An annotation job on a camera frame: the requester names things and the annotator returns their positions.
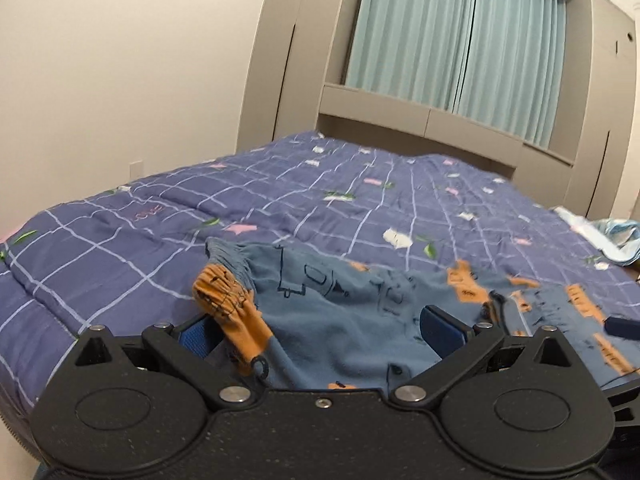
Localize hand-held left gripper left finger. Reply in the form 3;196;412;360
65;317;258;411

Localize light blue crumpled cloth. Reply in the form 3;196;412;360
552;206;640;267

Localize beige built-in cabinet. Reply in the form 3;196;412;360
237;0;640;222

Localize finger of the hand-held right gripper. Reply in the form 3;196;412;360
604;316;640;342
602;377;640;433

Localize purple checked blanket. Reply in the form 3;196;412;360
0;130;640;433

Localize teal curtain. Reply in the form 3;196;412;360
344;0;479;116
452;0;568;150

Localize blue pants with orange cars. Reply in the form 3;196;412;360
192;237;640;397

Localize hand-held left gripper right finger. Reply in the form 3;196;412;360
390;305;583;408

